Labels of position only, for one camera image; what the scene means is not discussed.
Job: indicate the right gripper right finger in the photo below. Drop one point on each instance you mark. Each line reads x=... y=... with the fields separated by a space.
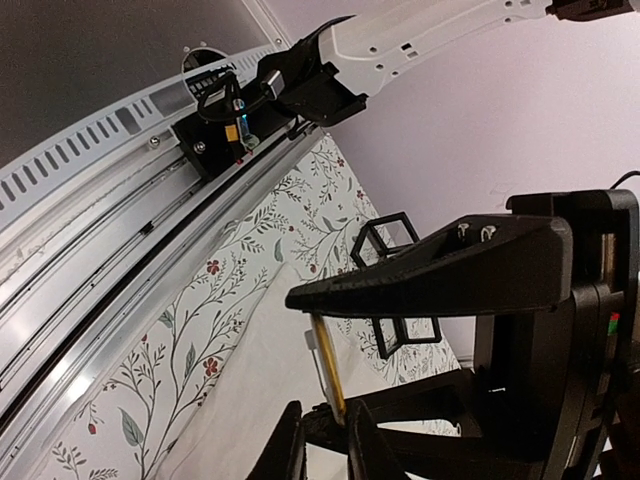
x=369 y=455

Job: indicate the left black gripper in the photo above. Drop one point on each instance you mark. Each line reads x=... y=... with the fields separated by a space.
x=553 y=373

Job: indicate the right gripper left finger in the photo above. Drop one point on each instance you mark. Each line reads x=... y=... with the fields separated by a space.
x=284 y=455

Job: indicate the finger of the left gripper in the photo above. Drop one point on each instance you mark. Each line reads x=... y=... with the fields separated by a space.
x=442 y=422

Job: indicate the white green raglan t-shirt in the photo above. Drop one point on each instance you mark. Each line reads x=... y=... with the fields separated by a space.
x=271 y=366

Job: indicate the yellow round brooch brown flowers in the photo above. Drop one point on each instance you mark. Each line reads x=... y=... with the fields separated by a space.
x=320 y=344

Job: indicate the black display box near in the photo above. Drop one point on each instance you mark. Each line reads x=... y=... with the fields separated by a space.
x=371 y=233

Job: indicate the black display box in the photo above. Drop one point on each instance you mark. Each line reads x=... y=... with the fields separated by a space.
x=371 y=233
x=393 y=333

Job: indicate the black display box far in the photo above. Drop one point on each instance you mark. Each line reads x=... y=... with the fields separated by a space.
x=393 y=333

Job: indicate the aluminium front rail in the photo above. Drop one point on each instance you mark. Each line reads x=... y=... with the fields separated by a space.
x=99 y=229

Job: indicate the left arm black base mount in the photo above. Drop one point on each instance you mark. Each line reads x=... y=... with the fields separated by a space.
x=231 y=121

